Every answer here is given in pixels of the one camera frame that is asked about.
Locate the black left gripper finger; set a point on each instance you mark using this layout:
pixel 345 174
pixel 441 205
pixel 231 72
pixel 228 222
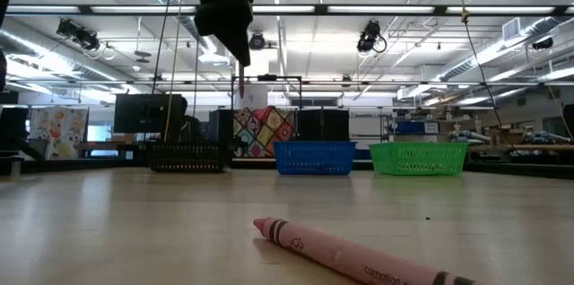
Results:
pixel 228 29

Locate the magenta crayon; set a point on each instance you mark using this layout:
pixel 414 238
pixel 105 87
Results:
pixel 241 81

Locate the carnation pink crayon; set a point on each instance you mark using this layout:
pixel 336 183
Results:
pixel 336 253

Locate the grey background robot arm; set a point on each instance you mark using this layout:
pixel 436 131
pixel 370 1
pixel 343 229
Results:
pixel 547 137
pixel 466 136

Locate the round black ceiling fixture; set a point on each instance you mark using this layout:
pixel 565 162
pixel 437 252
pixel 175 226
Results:
pixel 258 42

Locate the black pole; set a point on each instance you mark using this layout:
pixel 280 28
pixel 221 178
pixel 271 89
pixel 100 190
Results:
pixel 162 38

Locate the white column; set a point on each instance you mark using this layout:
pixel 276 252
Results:
pixel 253 94

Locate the narrow black panel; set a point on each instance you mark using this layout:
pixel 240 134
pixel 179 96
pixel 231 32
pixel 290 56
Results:
pixel 220 123

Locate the person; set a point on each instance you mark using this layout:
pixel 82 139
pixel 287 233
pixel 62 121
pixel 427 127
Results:
pixel 190 128

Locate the colourful patchwork quilt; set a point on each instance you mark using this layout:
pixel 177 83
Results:
pixel 264 132

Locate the black monitor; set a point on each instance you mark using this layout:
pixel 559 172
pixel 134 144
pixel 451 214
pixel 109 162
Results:
pixel 143 114

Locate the wide black panel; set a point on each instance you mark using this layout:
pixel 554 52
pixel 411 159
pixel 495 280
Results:
pixel 323 123

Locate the black slotted plastic basket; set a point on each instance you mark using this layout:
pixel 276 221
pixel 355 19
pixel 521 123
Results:
pixel 186 157

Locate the black ceiling spotlights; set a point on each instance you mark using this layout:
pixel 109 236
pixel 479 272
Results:
pixel 83 38

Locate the blue slotted plastic basket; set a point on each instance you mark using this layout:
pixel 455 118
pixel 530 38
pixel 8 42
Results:
pixel 314 157

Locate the orange-flowered white cloth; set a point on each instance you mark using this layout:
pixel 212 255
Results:
pixel 58 132

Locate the blue sign box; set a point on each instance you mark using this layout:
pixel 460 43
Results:
pixel 408 128

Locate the green slotted plastic basket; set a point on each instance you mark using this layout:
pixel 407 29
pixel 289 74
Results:
pixel 417 158

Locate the black cabinet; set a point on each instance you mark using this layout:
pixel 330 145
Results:
pixel 13 128

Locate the grey bin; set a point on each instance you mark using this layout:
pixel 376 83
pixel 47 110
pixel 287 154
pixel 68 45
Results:
pixel 13 166

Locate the ceiling air vent unit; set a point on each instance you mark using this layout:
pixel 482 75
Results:
pixel 511 29

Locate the black ceiling dome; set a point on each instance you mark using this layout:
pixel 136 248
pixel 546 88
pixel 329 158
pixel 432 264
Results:
pixel 542 44

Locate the wooden workbench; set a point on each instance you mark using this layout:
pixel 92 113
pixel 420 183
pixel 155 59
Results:
pixel 538 147

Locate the black metal stand frame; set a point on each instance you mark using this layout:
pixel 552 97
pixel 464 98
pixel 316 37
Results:
pixel 266 77

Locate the black overhead frame bar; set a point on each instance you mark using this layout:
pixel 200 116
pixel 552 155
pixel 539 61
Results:
pixel 112 14

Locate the black overhead camera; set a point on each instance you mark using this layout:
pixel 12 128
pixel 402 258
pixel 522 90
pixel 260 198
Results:
pixel 367 38

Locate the black table side rail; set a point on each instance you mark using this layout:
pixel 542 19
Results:
pixel 89 164

